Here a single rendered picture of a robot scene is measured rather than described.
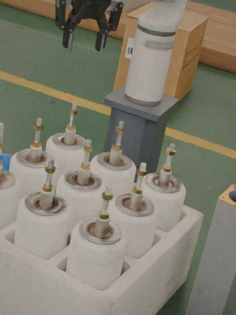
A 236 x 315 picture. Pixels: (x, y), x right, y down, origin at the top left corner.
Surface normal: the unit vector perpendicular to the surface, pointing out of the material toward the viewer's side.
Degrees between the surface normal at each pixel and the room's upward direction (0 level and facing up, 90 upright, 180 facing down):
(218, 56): 90
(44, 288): 90
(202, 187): 0
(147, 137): 90
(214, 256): 90
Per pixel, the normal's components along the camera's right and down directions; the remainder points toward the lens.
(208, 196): 0.17, -0.88
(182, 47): -0.38, 0.36
